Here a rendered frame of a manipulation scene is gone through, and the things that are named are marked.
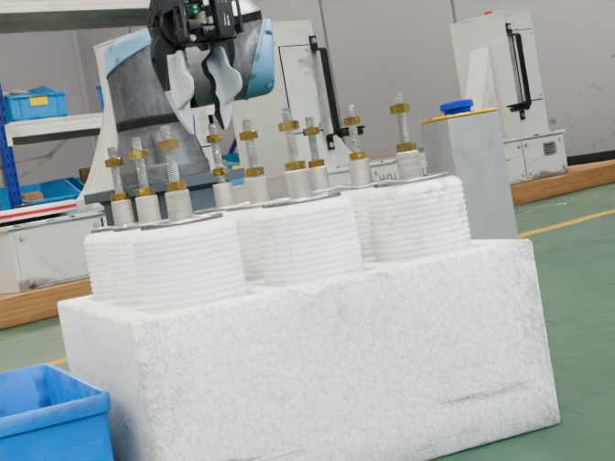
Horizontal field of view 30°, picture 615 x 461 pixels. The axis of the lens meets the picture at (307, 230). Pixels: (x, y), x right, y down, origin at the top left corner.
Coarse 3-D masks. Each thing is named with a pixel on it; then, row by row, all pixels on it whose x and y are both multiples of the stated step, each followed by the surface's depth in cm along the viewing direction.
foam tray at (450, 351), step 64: (448, 256) 105; (512, 256) 108; (64, 320) 128; (128, 320) 98; (192, 320) 96; (256, 320) 98; (320, 320) 101; (384, 320) 103; (448, 320) 105; (512, 320) 108; (128, 384) 101; (192, 384) 96; (256, 384) 98; (320, 384) 100; (384, 384) 103; (448, 384) 105; (512, 384) 108; (128, 448) 106; (192, 448) 96; (256, 448) 98; (320, 448) 100; (384, 448) 103; (448, 448) 105
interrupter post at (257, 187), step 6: (246, 180) 119; (252, 180) 118; (258, 180) 118; (264, 180) 118; (246, 186) 119; (252, 186) 118; (258, 186) 118; (264, 186) 118; (252, 192) 118; (258, 192) 118; (264, 192) 118; (252, 198) 118; (258, 198) 118; (264, 198) 118
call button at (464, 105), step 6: (450, 102) 135; (456, 102) 134; (462, 102) 134; (468, 102) 135; (444, 108) 135; (450, 108) 135; (456, 108) 135; (462, 108) 135; (468, 108) 135; (444, 114) 136
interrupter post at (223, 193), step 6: (216, 186) 129; (222, 186) 129; (228, 186) 129; (216, 192) 129; (222, 192) 129; (228, 192) 129; (216, 198) 130; (222, 198) 129; (228, 198) 129; (216, 204) 130; (222, 204) 129; (228, 204) 129; (234, 204) 130
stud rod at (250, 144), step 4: (244, 120) 118; (248, 120) 118; (244, 124) 118; (248, 124) 118; (244, 128) 118; (248, 128) 118; (248, 140) 118; (252, 140) 119; (248, 144) 118; (252, 144) 119; (248, 148) 119; (252, 148) 119; (248, 152) 119; (252, 152) 118; (248, 156) 119; (252, 156) 118; (252, 160) 119; (256, 160) 119; (252, 164) 119; (256, 164) 119; (256, 176) 119
